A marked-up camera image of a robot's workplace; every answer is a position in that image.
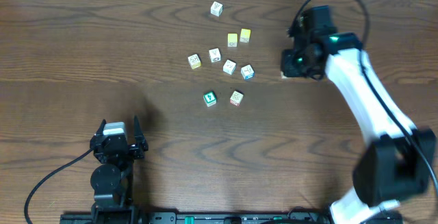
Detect white block yellow side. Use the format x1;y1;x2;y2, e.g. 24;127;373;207
188;54;202;69

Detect green lightning block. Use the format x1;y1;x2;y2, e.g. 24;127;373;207
203;91;217;107

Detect white block blue side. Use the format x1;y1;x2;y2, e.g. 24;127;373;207
241;64;255;80

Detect yellow block left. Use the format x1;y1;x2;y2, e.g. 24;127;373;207
227;34;238;47

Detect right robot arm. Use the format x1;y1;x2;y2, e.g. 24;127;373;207
281;5;437;223

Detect white block centre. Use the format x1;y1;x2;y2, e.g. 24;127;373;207
222;60;237;75

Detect white block black drawing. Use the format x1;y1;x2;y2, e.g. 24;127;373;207
209;48;221;62

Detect far white block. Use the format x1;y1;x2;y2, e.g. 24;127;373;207
210;1;223;16

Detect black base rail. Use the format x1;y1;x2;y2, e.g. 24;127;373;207
60;211;404;224

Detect yellow block right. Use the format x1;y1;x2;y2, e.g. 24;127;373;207
240;28;251;43

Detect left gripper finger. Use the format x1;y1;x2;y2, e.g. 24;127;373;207
94;119;106;137
133;116;145;145

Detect white block red side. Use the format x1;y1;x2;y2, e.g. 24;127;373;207
230;90;244;106

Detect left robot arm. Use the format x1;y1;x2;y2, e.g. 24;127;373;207
90;117;149;223

